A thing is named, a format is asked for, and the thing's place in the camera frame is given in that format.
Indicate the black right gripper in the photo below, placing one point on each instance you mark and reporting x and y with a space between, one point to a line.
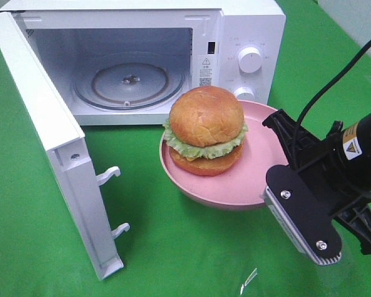
318 164

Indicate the pink round plate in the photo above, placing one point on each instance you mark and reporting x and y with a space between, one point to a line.
242 186

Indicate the burger with lettuce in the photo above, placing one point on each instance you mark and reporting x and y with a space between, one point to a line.
205 131

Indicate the white microwave door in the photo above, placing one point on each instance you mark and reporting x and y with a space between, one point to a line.
64 143

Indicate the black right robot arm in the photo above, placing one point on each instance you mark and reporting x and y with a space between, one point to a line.
354 150

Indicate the green table cloth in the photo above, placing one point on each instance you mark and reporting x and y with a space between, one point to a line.
175 246

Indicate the lower white microwave knob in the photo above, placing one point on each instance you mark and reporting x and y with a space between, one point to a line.
245 93

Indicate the white microwave knob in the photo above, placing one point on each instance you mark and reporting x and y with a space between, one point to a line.
245 93
249 59

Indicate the upper white microwave knob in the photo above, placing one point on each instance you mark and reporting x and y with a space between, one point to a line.
249 59

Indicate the white microwave oven body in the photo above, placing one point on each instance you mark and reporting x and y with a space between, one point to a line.
201 39

